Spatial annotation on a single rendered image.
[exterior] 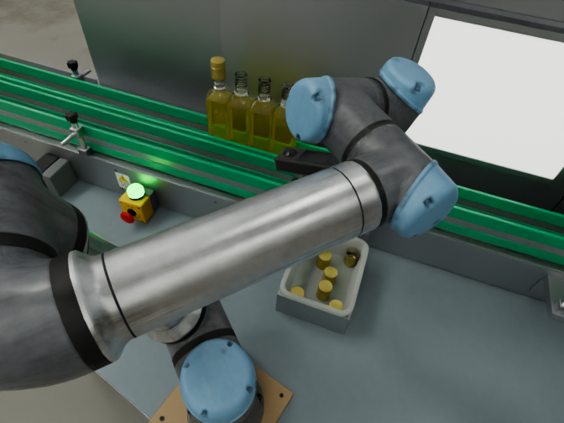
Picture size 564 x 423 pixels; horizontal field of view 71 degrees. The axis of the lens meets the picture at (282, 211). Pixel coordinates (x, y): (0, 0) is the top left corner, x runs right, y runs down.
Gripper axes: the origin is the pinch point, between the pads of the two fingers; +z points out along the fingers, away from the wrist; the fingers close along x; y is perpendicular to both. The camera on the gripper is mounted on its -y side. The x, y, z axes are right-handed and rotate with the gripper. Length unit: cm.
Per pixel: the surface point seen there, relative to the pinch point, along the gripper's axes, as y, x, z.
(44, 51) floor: -244, 148, 156
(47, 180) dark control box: -65, -1, 41
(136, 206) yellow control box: -39, 3, 33
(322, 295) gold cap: 13.9, 5.2, 21.3
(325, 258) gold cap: 10.0, 14.0, 19.7
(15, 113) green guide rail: -82, 5, 32
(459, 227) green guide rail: 32.8, 31.0, 2.2
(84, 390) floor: -34, -22, 120
